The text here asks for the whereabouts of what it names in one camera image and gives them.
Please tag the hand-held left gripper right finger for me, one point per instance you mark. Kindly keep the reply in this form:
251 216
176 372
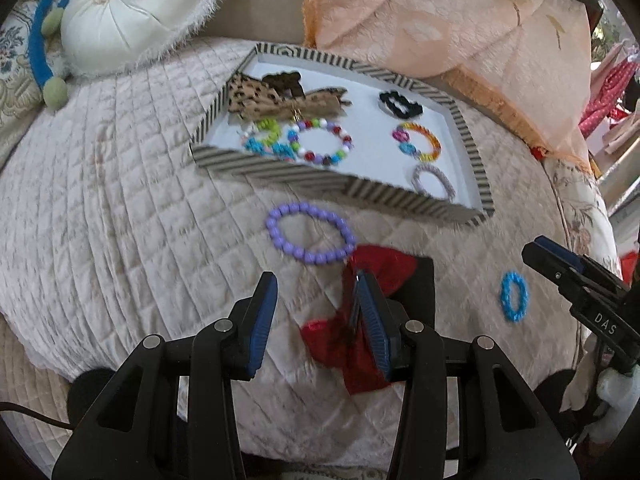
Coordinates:
372 325

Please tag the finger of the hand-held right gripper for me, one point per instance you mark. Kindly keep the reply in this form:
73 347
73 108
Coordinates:
542 260
560 251

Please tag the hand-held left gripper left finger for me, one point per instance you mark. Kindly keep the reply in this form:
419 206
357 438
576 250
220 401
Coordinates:
262 325

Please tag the red hair bow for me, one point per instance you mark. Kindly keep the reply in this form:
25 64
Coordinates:
385 265

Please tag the striped cardboard box tray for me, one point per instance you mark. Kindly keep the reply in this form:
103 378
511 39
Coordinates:
370 125

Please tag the black scrunchie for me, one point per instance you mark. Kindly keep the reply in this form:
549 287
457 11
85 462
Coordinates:
387 100

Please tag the leopard print hair bow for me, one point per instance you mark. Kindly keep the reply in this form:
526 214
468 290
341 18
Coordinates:
250 95

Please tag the dark brown claw clip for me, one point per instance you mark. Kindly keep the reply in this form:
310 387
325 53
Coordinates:
280 81

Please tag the person's right forearm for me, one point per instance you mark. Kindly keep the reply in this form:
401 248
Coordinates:
617 392

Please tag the cream floral bedspread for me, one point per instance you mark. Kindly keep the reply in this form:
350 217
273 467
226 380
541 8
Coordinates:
580 210

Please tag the red tassel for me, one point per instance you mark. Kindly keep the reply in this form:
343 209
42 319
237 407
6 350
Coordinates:
537 152

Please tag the hanging clothes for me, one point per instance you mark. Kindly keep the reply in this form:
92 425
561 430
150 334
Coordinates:
610 90

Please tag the cream quilted bed cover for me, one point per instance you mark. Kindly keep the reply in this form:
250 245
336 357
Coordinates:
125 210

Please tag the peach fringed blanket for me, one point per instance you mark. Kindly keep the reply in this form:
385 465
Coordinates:
450 20

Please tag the beige padded headboard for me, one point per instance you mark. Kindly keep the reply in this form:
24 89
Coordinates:
265 5

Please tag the white round satin pillow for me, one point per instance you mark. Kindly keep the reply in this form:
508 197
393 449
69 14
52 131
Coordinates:
135 15

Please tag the blue plush tube toy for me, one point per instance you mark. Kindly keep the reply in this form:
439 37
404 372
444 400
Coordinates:
35 50

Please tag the floral embroidered square cushion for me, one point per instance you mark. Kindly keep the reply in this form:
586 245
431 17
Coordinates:
10 60

